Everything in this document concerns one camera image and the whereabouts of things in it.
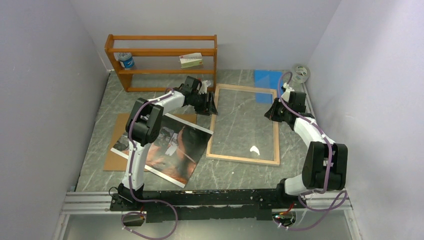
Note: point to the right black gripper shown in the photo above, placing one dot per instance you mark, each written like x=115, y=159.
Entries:
x=271, y=114

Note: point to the orange wooden shelf rack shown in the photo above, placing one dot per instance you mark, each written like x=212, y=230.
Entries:
x=159, y=55

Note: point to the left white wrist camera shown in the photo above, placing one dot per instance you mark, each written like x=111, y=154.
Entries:
x=206, y=84

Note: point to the blue white small jar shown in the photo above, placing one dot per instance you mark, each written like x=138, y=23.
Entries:
x=126, y=59

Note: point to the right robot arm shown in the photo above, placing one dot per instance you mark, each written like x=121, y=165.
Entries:
x=325, y=164

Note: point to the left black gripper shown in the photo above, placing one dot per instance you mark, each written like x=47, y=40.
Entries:
x=207, y=108

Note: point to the small white green box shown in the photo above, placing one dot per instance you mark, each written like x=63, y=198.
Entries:
x=191, y=60

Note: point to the clear acrylic sheet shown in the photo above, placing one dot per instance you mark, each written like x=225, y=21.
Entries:
x=245, y=122

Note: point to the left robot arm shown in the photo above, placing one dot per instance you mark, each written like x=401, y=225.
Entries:
x=143, y=128

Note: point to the clear tape roll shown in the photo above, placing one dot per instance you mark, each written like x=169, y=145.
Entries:
x=300, y=73

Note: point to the brown cardboard backing board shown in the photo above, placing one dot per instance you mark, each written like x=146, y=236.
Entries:
x=163, y=154

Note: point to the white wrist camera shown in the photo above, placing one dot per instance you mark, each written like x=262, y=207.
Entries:
x=286, y=92
x=206, y=84

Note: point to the blue foam mat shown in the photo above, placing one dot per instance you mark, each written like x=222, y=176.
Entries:
x=266, y=79

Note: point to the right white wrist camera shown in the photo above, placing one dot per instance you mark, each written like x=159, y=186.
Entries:
x=286, y=92

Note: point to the printed photo of people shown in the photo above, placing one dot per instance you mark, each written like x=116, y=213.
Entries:
x=192, y=143

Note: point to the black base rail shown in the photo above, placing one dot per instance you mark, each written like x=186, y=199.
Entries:
x=168, y=205

